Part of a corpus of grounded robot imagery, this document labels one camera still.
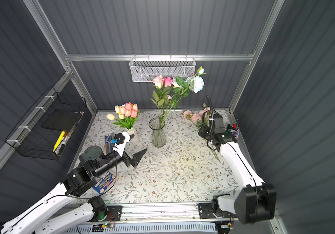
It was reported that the pale pink rose stem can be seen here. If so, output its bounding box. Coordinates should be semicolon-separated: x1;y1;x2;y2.
152;75;164;125

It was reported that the hot pink rose stem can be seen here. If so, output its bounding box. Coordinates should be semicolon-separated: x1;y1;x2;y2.
163;75;173;118

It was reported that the large pale pink peony stem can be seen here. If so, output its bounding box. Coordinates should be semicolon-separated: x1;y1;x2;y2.
182;110;221;163

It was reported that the pink carnation stem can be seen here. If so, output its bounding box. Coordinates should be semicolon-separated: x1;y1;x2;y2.
161;95;172;121

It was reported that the black box in basket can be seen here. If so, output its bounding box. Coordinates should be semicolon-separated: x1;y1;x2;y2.
41;110;82;132

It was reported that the pink multi bloom peony stem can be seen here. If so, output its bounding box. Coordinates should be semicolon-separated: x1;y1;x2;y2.
198;103;211;128

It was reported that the pink and yellow tulip bunch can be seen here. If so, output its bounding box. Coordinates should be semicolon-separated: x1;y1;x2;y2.
106;102;139;130

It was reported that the floral patterned table mat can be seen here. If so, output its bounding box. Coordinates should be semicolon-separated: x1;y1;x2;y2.
57;109;254;205

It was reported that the clear glass vase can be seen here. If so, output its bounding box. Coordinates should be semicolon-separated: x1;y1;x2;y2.
148;118;166;148

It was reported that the light blue flower stem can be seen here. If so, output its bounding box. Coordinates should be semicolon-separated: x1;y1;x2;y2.
170;65;206;115

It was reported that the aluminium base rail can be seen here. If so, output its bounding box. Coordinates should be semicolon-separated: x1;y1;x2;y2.
107;202;236;224

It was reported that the white ribbed vase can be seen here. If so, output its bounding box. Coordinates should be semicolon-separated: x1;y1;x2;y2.
126;127;140;146

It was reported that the yellow marker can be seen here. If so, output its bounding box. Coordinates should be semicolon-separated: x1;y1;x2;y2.
53;131;66;152

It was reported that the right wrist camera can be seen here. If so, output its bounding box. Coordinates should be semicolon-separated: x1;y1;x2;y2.
209;114;225;135

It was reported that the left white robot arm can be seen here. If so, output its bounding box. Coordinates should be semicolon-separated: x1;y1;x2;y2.
0;132;147;234

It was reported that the pink pen cup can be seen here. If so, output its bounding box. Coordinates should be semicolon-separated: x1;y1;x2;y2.
226;120;240;139

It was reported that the white rose stem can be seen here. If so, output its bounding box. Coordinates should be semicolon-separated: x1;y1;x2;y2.
167;77;186;113

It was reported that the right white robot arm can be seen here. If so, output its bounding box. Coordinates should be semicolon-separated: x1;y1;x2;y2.
199;126;277;224

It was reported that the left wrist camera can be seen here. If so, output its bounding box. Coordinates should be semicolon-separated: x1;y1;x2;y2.
112;132;127;155

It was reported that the black wire wall basket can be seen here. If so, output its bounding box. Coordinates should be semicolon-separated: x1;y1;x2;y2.
5;88;87;160

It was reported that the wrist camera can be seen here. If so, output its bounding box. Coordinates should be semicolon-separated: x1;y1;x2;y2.
209;114;225;135
112;132;127;155

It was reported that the white wire mesh basket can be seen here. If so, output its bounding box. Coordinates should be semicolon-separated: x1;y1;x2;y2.
129;58;196;83

